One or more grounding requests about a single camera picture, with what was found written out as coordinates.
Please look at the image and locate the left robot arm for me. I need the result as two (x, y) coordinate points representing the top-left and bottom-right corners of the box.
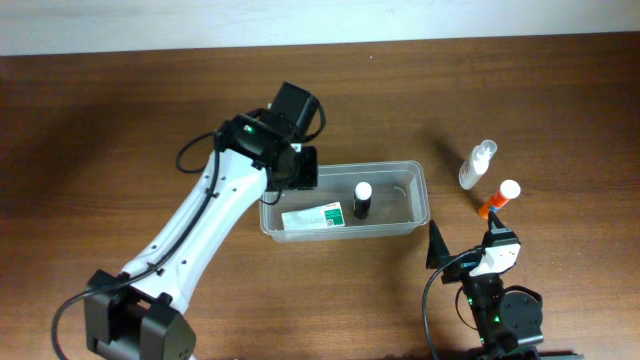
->
(82, 82), (325, 359)

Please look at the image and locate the clear plastic container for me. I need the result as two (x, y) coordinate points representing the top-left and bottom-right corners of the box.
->
(259, 161), (430, 243)

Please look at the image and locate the white green medicine box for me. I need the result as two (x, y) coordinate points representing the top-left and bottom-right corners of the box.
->
(281, 202), (345, 231)

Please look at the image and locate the white spray bottle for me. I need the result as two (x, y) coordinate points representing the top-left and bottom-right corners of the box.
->
(458, 139), (498, 190)

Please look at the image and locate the dark bottle white cap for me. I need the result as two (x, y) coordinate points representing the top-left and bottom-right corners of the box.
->
(353, 182), (373, 220)

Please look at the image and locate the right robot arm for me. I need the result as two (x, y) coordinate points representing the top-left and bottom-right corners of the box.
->
(421, 212), (544, 359)

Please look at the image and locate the orange tube white cap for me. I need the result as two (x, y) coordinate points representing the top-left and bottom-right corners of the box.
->
(478, 179), (521, 219)

